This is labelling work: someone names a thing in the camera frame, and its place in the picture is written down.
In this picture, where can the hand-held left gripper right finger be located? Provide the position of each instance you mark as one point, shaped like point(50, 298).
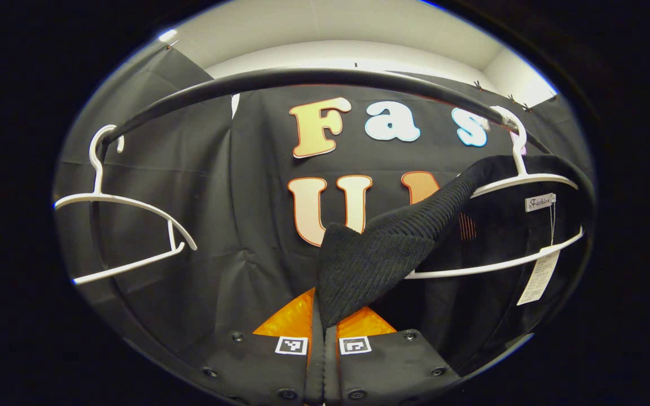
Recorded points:
point(381, 369)

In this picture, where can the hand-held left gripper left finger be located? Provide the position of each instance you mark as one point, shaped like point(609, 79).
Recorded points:
point(280, 372)

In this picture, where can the black knit garment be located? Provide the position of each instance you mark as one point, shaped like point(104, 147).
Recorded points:
point(370, 265)

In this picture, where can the empty white plastic hanger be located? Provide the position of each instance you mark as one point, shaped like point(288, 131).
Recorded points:
point(133, 203)

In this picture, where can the white hanger under garment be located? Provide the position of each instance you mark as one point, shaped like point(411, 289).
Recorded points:
point(519, 169)

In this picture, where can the black clothes rack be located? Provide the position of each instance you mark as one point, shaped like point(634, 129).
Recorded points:
point(302, 76)

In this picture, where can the white paper hang tag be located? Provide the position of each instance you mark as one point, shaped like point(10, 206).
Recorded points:
point(538, 279)

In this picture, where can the short ceiling light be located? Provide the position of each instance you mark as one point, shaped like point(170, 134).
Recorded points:
point(167, 35)

